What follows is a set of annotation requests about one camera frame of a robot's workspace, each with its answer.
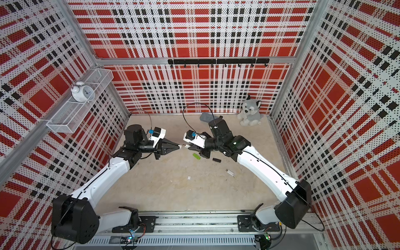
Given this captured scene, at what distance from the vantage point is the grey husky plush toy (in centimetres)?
103

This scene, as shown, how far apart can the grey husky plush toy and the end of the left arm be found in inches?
22.4

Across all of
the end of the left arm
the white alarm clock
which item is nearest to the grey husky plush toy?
the end of the left arm

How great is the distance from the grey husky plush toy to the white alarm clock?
0.87 meters

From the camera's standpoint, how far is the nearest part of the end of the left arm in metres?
0.65

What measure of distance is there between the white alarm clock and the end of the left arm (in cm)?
Result: 41

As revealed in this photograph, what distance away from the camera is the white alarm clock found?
70 centimetres
